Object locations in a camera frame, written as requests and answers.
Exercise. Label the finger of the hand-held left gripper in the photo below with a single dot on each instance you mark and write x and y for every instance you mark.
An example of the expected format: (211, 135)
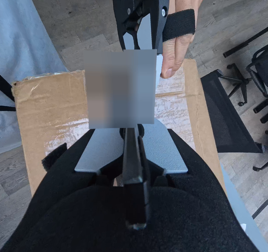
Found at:
(128, 42)
(145, 36)

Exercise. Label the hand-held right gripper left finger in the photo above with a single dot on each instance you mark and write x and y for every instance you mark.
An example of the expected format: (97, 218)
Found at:
(100, 151)

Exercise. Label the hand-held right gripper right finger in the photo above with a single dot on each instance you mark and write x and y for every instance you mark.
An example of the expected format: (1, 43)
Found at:
(163, 149)

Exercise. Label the grey utility knife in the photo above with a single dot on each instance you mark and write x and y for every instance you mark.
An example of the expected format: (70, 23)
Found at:
(132, 162)

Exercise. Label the brown cardboard box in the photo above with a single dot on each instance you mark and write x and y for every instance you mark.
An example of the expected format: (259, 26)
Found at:
(52, 101)

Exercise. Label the black desk frame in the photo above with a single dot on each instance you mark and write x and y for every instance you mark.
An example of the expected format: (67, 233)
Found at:
(240, 46)

